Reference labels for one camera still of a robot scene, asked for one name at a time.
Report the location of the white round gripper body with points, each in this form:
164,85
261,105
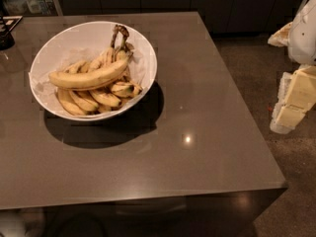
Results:
303,37

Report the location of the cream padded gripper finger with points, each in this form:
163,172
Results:
295,98

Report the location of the large top yellow banana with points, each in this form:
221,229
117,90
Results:
89,80

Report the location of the banana bunch with dark stem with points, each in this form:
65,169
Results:
119,49

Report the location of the white bowl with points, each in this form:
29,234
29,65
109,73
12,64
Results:
96,34

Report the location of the banana bunch at bowl front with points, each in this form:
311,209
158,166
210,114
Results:
98,101

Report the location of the bottles on back shelf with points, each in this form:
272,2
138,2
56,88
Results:
29,7

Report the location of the black object at table corner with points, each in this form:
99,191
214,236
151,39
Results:
7,25

